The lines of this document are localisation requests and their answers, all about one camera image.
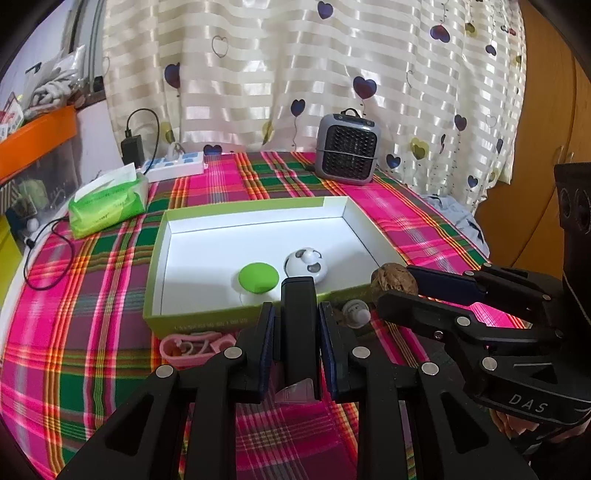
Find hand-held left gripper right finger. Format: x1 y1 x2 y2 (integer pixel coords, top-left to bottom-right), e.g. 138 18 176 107
318 302 541 480

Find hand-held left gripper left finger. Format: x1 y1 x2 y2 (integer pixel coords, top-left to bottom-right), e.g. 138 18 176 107
55 302 278 480

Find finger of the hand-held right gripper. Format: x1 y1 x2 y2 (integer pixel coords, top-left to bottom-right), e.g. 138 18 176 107
406 264 565 320
378 291 565 394

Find black rectangular plastic case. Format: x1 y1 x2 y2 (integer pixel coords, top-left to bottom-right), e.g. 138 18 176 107
281 277 319 400

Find brown walnut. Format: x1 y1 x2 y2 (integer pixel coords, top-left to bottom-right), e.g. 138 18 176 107
370 263 420 298

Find small white round jar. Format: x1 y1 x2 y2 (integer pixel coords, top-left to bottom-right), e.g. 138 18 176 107
342 299 371 329

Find green and white cardboard box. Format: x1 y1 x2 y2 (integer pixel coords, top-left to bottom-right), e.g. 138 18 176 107
142 196 409 340

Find blue grey cloth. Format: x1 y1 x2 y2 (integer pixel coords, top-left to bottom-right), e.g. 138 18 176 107
420 194 490 252

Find green round disc white base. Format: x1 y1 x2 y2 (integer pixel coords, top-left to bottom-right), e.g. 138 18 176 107
231 262 282 306

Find pink swirl plastic clip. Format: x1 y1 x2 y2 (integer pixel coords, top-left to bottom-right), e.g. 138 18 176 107
159 331 237 367

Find white grey spotted ball toy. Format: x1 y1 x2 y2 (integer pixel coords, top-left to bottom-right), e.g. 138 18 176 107
283 248 329 284

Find grey portable heater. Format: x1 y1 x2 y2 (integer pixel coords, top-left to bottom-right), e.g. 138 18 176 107
315 108 383 186

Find pink green plaid tablecloth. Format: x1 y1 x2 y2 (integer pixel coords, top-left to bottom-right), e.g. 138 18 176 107
0 150 532 480

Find wooden wardrobe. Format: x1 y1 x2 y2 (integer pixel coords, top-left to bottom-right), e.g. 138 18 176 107
475 0 591 278

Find white blue power strip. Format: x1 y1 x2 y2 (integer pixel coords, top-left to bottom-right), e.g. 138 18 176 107
139 151 205 183

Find green tissue pack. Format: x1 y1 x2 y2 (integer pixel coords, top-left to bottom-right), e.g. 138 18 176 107
68 164 149 240

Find black power adapter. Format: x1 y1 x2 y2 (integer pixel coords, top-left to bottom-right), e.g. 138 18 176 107
121 136 145 167

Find striped heart print curtain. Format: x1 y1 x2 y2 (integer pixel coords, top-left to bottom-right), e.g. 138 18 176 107
102 0 527 208

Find yellow box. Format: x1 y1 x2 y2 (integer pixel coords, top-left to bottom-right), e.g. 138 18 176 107
0 217 24 305

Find clear storage bin orange lid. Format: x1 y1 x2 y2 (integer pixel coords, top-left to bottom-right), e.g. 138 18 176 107
0 105 86 241

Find printed paper packets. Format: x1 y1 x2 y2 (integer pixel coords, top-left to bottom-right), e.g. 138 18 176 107
0 92 26 141

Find thin black cable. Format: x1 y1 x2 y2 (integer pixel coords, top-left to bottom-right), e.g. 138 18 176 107
25 219 77 291

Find black adapter cable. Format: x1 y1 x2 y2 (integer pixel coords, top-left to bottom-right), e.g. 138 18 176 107
127 108 161 162

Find pile of white cables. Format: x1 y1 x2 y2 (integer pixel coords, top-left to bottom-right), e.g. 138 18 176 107
25 46 93 121

